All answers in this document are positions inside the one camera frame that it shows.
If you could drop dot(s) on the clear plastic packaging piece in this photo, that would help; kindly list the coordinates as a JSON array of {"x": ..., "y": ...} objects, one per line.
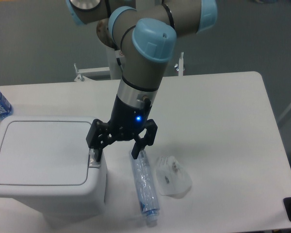
[{"x": 173, "y": 180}]

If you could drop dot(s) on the white push-lid trash can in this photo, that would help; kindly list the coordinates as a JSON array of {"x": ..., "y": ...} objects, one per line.
[{"x": 46, "y": 164}]

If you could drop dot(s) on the white pedestal base frame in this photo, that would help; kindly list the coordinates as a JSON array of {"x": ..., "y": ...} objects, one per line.
[{"x": 101, "y": 73}]

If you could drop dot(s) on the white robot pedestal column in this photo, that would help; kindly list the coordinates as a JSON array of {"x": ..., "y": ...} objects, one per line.
[{"x": 107, "y": 41}]

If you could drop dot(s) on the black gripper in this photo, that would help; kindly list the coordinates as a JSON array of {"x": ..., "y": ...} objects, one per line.
[{"x": 125, "y": 124}]

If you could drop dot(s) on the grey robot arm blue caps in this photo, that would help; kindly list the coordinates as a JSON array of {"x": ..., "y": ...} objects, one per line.
[{"x": 147, "y": 40}]

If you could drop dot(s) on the crushed clear plastic bottle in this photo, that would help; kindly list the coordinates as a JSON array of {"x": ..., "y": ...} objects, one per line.
[{"x": 145, "y": 188}]

